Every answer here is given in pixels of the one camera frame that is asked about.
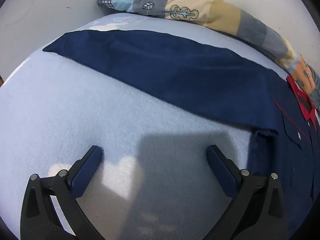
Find rolled patchwork quilt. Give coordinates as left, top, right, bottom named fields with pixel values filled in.
left=97, top=0, right=320, bottom=110

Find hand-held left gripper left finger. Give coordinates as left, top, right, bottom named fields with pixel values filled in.
left=20, top=145, right=104, bottom=240

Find navy work jacket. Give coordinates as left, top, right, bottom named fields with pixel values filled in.
left=42, top=29, right=320, bottom=239

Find light blue cloud blanket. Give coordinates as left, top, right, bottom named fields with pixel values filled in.
left=0, top=14, right=290, bottom=240

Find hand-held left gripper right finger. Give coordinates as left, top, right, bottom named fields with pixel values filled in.
left=202, top=144, right=292, bottom=240

